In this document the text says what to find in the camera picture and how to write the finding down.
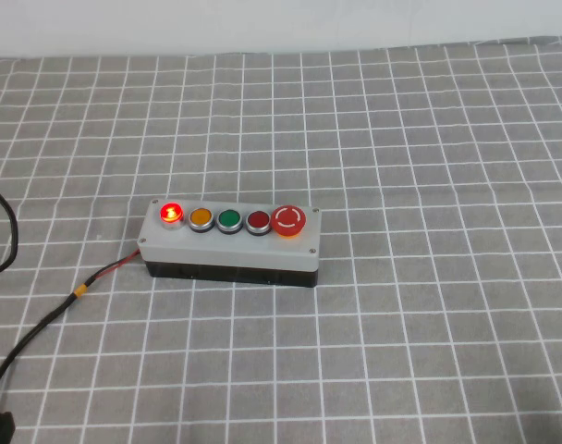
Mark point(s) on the yellow push button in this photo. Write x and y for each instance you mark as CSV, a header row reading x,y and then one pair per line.
x,y
200,217

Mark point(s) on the red indicator lamp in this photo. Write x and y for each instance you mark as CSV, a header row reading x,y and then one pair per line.
x,y
171,213

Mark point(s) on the flat red push button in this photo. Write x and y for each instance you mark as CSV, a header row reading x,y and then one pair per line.
x,y
258,220

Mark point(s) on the green push button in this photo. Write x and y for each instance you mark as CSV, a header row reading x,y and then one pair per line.
x,y
229,219

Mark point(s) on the gray and black button box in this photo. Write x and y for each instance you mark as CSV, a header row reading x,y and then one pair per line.
x,y
225,255

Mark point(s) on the red mushroom emergency stop button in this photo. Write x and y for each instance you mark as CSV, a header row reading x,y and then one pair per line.
x,y
288,218

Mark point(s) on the gray white-checked tablecloth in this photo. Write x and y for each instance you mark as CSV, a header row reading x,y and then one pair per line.
x,y
401,231

